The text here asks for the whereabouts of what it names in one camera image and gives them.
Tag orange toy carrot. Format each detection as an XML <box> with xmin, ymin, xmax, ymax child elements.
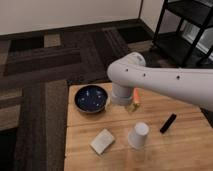
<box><xmin>130</xmin><ymin>88</ymin><xmax>141</xmax><ymax>112</ymax></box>

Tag black metal shelf rack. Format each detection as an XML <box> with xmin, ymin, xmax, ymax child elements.
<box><xmin>148</xmin><ymin>0</ymin><xmax>213</xmax><ymax>68</ymax></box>

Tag white ceramic cup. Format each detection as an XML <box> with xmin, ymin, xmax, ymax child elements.
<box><xmin>128</xmin><ymin>122</ymin><xmax>149</xmax><ymax>149</ymax></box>

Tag white rectangular sponge block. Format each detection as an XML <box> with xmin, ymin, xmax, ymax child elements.
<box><xmin>90</xmin><ymin>129</ymin><xmax>115</xmax><ymax>155</ymax></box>

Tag dark blue ceramic bowl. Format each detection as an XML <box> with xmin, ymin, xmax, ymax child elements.
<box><xmin>74</xmin><ymin>85</ymin><xmax>108</xmax><ymax>113</ymax></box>

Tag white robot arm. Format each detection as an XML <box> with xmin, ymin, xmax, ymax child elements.
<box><xmin>107</xmin><ymin>52</ymin><xmax>213</xmax><ymax>111</ymax></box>

